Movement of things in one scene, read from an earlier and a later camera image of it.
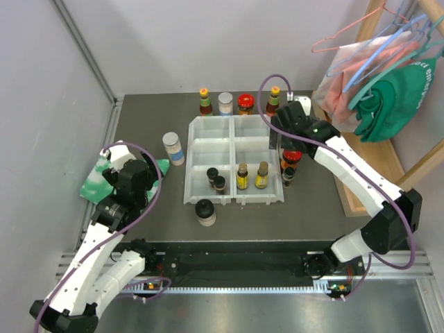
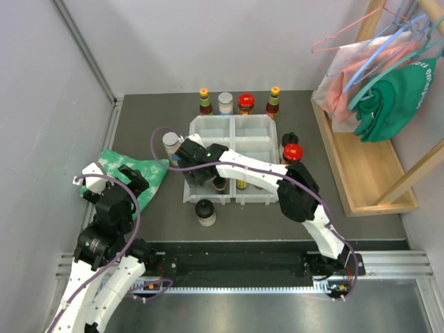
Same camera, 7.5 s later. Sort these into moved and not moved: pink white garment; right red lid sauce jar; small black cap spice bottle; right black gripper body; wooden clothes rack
Moved: small black cap spice bottle; right black gripper body
Not moved: wooden clothes rack; right red lid sauce jar; pink white garment
